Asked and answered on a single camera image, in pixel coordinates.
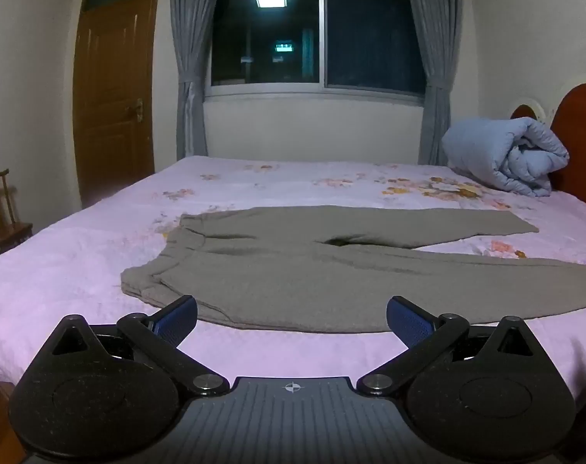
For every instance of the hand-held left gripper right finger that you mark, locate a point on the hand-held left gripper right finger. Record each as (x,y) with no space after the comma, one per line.
(403,319)

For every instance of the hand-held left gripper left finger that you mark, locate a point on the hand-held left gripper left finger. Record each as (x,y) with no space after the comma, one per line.
(181,318)

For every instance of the grey pants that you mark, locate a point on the grey pants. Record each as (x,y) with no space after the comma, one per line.
(293,270)

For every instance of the bed with pink floral sheet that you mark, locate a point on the bed with pink floral sheet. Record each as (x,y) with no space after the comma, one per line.
(56,275)

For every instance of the light blue rolled quilt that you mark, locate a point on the light blue rolled quilt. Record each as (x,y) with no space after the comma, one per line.
(508,154)

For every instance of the wooden chair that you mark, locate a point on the wooden chair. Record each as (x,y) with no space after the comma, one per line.
(3,227)

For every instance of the brown wooden door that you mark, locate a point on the brown wooden door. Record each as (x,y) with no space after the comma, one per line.
(112,106)

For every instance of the brown wooden headboard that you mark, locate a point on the brown wooden headboard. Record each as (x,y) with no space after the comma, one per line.
(580,154)

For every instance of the grey curtain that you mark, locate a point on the grey curtain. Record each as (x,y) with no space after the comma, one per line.
(191,58)
(433,58)

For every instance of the sliding glass window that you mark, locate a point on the sliding glass window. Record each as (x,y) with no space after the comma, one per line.
(317,34)

